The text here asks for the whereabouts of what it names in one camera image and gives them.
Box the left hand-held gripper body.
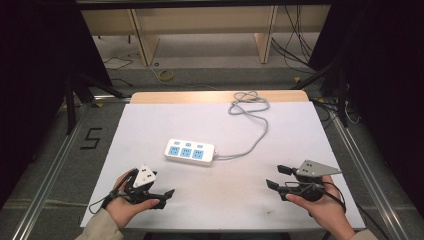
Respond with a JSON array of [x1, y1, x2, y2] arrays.
[[124, 163, 164, 205]]

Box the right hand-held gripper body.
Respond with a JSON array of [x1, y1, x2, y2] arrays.
[[281, 159, 343, 203]]

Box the white power strip blue sockets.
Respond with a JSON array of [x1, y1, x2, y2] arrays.
[[163, 138, 217, 167]]

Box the person's right hand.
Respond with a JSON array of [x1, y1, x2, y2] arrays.
[[285, 175, 356, 240]]

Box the person's left hand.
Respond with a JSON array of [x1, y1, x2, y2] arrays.
[[105, 168, 161, 231]]

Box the black metal stand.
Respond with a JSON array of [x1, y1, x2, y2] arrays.
[[292, 59, 350, 128], [64, 70, 132, 136]]

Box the yellow tape roll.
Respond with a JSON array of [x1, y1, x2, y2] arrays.
[[157, 68, 175, 82]]

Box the black curtain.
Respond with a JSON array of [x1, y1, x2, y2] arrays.
[[0, 0, 113, 209], [308, 0, 424, 208]]

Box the grey power strip cable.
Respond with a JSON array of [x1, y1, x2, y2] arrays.
[[213, 91, 271, 161]]

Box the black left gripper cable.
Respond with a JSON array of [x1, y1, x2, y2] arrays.
[[87, 170, 138, 215]]

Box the aluminium rail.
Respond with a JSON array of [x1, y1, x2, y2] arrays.
[[10, 103, 92, 240], [329, 109, 412, 240]]

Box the thin black floor cable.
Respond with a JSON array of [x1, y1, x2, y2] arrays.
[[102, 54, 135, 88]]

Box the bundle of black floor cables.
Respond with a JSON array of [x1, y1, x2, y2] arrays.
[[270, 4, 317, 75]]

